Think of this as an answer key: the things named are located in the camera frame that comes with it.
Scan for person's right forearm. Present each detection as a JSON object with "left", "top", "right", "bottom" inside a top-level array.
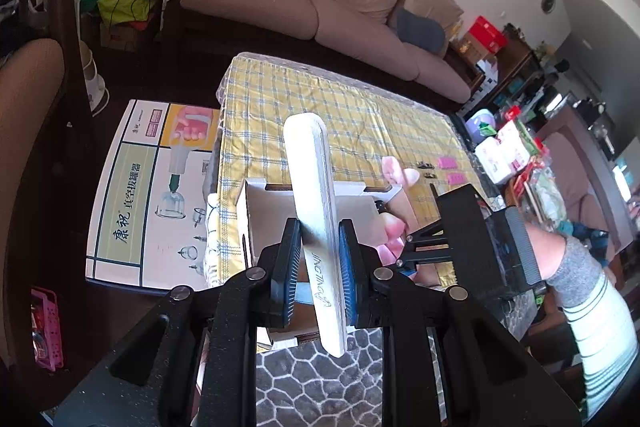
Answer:
[{"left": 525, "top": 222, "right": 640, "bottom": 423}]

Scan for grey cushion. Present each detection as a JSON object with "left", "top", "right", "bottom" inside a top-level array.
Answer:
[{"left": 395, "top": 8, "right": 446, "bottom": 50}]

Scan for white nail lamp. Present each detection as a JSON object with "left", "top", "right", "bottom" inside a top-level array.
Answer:
[{"left": 475, "top": 134, "right": 516, "bottom": 185}]

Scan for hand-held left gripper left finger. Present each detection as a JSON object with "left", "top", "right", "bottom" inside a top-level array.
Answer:
[{"left": 55, "top": 217, "right": 303, "bottom": 427}]

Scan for white bin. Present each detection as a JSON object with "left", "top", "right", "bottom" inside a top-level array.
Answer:
[{"left": 79, "top": 42, "right": 110, "bottom": 114}]

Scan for white cardboard box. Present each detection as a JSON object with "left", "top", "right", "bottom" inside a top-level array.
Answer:
[{"left": 235, "top": 177, "right": 403, "bottom": 350}]

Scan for thick grey nail buffer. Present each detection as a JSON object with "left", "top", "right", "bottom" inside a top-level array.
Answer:
[{"left": 282, "top": 112, "right": 349, "bottom": 358}]

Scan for green bag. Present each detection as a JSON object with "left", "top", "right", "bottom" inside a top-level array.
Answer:
[{"left": 96, "top": 0, "right": 151, "bottom": 25}]

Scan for purple container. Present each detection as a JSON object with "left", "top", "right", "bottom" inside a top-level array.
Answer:
[{"left": 465, "top": 107, "right": 497, "bottom": 138}]

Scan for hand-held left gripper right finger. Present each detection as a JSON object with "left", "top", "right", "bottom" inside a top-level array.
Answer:
[{"left": 337, "top": 218, "right": 586, "bottom": 427}]

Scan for blue nail buffer block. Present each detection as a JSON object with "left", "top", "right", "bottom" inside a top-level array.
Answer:
[{"left": 294, "top": 284, "right": 322, "bottom": 306}]

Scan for yellow plaid cloth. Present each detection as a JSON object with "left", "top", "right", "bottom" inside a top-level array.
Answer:
[{"left": 202, "top": 52, "right": 501, "bottom": 293}]

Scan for red white packet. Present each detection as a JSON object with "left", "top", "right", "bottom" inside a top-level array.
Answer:
[{"left": 497, "top": 119, "right": 532, "bottom": 168}]

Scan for red box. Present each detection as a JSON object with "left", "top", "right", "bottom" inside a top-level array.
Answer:
[{"left": 467, "top": 16, "right": 508, "bottom": 54}]

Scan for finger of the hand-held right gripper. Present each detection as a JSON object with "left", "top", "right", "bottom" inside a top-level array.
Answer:
[
  {"left": 395, "top": 252, "right": 453, "bottom": 272},
  {"left": 404, "top": 219, "right": 451, "bottom": 245}
]

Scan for dark wooden cabinet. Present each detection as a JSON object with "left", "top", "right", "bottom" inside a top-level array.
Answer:
[{"left": 492, "top": 24, "right": 541, "bottom": 82}]

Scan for pink plastic basket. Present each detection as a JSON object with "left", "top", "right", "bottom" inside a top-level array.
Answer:
[{"left": 30, "top": 287, "right": 66, "bottom": 373}]

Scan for pink plush cloth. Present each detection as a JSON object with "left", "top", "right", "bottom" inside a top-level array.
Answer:
[{"left": 380, "top": 156, "right": 422, "bottom": 260}]

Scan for large printed cardboard box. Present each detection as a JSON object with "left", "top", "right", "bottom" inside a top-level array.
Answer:
[{"left": 85, "top": 99, "right": 221, "bottom": 293}]

